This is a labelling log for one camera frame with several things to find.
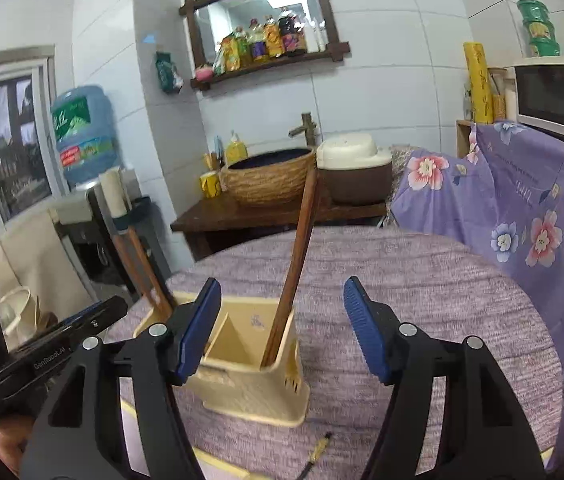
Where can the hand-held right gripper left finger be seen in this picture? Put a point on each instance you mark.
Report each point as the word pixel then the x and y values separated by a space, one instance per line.
pixel 196 335

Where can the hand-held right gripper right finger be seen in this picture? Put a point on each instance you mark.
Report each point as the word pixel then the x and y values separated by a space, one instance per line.
pixel 367 330

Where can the brown wooden chopstick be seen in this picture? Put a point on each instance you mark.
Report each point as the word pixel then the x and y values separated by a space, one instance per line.
pixel 289 285
pixel 136 270
pixel 302 257
pixel 154 270

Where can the cream perforated utensil holder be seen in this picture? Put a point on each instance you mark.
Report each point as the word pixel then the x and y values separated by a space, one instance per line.
pixel 257 375

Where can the person's left hand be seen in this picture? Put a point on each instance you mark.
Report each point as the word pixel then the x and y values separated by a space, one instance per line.
pixel 9 440

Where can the cream rice cooker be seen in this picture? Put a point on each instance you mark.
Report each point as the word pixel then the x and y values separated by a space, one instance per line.
pixel 16 310

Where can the water dispenser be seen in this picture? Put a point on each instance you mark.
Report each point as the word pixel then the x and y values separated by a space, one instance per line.
pixel 91 250

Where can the beige cabinet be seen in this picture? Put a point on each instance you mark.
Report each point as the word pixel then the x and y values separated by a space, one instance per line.
pixel 46 260

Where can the purple striped tablecloth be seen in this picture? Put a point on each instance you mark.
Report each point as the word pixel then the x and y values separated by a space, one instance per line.
pixel 412 270

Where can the wooden counter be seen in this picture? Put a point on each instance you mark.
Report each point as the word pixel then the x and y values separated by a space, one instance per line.
pixel 221 217

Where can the white cup tube with holder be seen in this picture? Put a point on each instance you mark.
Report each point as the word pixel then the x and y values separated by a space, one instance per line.
pixel 114 195

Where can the brown pot with white lid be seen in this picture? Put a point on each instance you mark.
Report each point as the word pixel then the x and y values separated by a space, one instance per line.
pixel 354 180

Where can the window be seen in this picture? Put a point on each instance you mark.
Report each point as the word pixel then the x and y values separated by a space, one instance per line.
pixel 11 145

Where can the woven basin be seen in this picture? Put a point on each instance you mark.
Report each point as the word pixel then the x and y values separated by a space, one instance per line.
pixel 267 180

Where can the blue water jug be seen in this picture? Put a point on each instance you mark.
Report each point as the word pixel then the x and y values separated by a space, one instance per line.
pixel 84 135

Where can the yellow soap bottle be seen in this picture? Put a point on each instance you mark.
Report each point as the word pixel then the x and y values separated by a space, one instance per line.
pixel 236 152

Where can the wooden faucet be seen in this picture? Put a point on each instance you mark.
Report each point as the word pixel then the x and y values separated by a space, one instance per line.
pixel 308 130

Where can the wooden box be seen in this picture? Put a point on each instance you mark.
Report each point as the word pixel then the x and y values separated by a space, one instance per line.
pixel 464 137

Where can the purple floral cloth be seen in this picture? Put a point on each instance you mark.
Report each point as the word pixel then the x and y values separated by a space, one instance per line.
pixel 537 195

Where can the green hanging packet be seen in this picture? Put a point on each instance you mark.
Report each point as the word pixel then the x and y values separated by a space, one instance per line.
pixel 168 74

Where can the pink container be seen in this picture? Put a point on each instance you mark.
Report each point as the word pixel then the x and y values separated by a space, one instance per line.
pixel 203 72

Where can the glass jar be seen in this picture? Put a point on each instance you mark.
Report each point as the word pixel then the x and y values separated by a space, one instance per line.
pixel 498 95

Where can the yellow roll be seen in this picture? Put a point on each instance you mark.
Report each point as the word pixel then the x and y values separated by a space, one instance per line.
pixel 478 82

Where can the yellow-green packet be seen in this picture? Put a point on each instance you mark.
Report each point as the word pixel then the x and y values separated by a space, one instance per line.
pixel 227 55

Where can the yellow oil bottle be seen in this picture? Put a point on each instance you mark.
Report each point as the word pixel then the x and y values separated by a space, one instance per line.
pixel 243 50

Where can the wooden framed mirror shelf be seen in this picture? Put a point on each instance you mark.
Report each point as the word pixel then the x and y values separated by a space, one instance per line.
pixel 191 35

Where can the white microwave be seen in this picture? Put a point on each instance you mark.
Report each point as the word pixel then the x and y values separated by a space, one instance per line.
pixel 547 95

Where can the bottle with purple label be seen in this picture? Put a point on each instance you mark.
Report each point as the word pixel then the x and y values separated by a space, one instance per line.
pixel 258 45

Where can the white bottle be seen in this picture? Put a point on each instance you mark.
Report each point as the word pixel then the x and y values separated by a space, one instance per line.
pixel 317 37

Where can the bottle with yellow label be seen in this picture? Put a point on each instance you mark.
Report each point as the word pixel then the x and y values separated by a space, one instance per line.
pixel 274 40

